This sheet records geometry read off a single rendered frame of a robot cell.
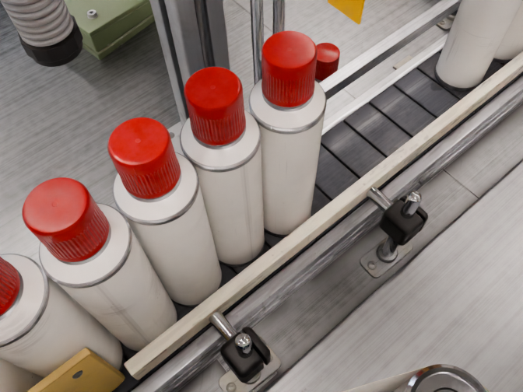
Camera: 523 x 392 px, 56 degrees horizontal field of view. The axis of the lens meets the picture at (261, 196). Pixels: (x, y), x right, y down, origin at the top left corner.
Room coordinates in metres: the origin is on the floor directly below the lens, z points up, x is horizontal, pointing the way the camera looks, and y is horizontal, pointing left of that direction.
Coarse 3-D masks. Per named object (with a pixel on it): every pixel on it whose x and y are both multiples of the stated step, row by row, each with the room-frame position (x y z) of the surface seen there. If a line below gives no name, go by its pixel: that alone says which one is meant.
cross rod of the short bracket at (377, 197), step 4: (372, 188) 0.22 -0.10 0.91; (376, 188) 0.22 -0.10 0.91; (368, 192) 0.22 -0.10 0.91; (372, 192) 0.22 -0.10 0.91; (376, 192) 0.22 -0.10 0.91; (380, 192) 0.22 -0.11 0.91; (368, 196) 0.22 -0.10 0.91; (372, 196) 0.22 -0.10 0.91; (376, 196) 0.22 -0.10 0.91; (380, 196) 0.22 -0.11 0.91; (384, 196) 0.22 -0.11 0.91; (372, 200) 0.21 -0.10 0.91; (376, 200) 0.21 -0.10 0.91; (380, 200) 0.21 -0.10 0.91; (384, 200) 0.21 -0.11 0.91; (388, 200) 0.21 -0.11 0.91; (376, 204) 0.21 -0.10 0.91; (380, 204) 0.21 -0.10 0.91; (384, 204) 0.21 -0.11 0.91; (388, 204) 0.21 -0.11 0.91; (380, 208) 0.21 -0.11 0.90; (384, 208) 0.20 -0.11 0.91
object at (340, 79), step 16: (448, 0) 0.41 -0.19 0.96; (432, 16) 0.38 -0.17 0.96; (400, 32) 0.36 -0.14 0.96; (416, 32) 0.37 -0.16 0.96; (384, 48) 0.34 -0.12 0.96; (400, 48) 0.36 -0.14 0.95; (352, 64) 0.33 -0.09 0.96; (368, 64) 0.33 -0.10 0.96; (336, 80) 0.31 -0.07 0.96; (352, 80) 0.32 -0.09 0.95
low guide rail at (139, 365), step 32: (512, 64) 0.36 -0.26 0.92; (480, 96) 0.32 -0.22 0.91; (448, 128) 0.29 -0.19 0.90; (384, 160) 0.25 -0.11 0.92; (352, 192) 0.22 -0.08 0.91; (320, 224) 0.19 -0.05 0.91; (288, 256) 0.16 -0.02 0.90; (224, 288) 0.13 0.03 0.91; (192, 320) 0.11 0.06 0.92; (160, 352) 0.09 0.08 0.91
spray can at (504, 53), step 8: (520, 8) 0.40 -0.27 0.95; (520, 16) 0.40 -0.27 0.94; (512, 24) 0.40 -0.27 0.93; (520, 24) 0.40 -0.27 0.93; (512, 32) 0.40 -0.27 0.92; (520, 32) 0.40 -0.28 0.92; (504, 40) 0.40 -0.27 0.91; (512, 40) 0.40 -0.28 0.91; (520, 40) 0.40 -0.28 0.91; (504, 48) 0.40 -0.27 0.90; (512, 48) 0.40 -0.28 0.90; (520, 48) 0.40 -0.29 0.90; (496, 56) 0.40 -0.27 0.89; (504, 56) 0.40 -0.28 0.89; (512, 56) 0.40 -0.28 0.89
